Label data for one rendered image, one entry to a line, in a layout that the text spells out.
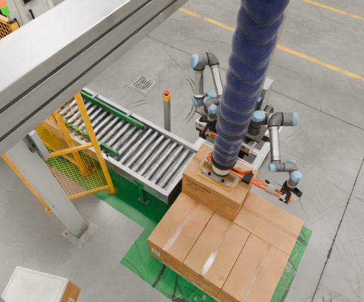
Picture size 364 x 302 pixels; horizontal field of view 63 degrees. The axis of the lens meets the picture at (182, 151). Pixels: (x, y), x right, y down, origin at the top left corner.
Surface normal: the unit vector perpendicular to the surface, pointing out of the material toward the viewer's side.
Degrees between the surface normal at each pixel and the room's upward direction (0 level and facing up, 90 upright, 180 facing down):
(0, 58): 0
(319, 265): 0
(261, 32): 75
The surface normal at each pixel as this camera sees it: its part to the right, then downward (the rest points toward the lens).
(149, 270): 0.02, -0.57
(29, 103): 0.84, 0.46
